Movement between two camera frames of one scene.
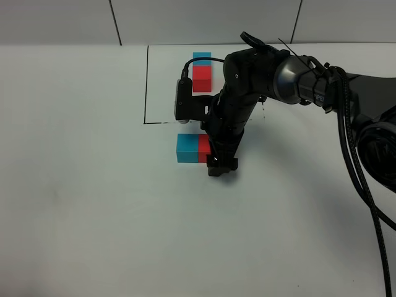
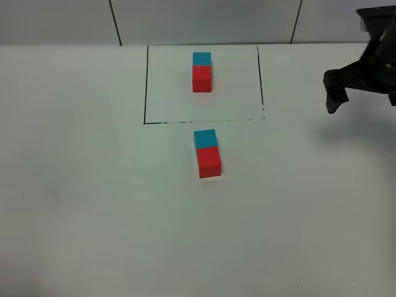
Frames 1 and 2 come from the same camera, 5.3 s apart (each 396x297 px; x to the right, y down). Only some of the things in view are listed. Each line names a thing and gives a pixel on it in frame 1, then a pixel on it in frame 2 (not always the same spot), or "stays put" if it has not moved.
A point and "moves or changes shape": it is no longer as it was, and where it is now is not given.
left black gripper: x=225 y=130 → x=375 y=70
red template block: x=202 y=76 stays put
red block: x=204 y=147 moves or changes shape
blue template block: x=200 y=62 stays put
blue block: x=187 y=148 moves or changes shape
